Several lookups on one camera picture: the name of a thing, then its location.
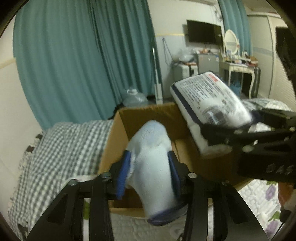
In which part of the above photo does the white printed tissue pack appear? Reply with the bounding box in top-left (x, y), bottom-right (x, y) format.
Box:
top-left (170, 72), bottom-right (253, 157)

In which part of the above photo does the white sock with blue trim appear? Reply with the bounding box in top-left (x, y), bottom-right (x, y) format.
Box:
top-left (125, 120), bottom-right (187, 226)

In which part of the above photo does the white sliding wardrobe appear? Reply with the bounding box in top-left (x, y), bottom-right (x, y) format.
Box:
top-left (248, 13), bottom-right (295, 106)

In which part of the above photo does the white floral quilt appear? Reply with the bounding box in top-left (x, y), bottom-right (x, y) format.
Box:
top-left (111, 179), bottom-right (281, 241)

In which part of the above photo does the brown cardboard box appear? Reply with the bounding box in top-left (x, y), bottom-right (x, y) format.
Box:
top-left (99, 103), bottom-right (250, 218)

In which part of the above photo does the blue plastic bag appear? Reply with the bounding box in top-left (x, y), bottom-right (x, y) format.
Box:
top-left (230, 80), bottom-right (241, 97)

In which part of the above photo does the white dressing table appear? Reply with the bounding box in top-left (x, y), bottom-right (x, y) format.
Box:
top-left (219, 61), bottom-right (255, 99)

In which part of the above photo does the grey checkered blanket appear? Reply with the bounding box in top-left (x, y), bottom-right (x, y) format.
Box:
top-left (8, 98), bottom-right (292, 240)

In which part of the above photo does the grey mini fridge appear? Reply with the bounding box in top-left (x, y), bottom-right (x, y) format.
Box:
top-left (197, 54), bottom-right (219, 75)

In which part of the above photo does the white suitcase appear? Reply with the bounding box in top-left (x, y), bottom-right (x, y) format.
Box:
top-left (173, 64), bottom-right (198, 81)

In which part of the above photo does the white upright mop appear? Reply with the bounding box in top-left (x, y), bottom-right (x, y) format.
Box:
top-left (152, 37), bottom-right (163, 104)

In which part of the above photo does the white oval vanity mirror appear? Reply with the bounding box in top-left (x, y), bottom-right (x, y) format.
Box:
top-left (223, 30), bottom-right (240, 59)

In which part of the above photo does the clear plastic water jug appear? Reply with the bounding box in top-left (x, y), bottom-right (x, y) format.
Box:
top-left (122, 88), bottom-right (148, 108)

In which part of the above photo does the teal curtain by wardrobe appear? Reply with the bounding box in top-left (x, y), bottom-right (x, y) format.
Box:
top-left (218, 0), bottom-right (252, 54)

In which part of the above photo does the teal window curtain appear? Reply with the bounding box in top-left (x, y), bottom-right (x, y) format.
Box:
top-left (13, 1), bottom-right (155, 129)

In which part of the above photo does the black wall television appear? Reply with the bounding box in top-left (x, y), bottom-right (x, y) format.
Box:
top-left (187, 20), bottom-right (223, 46)

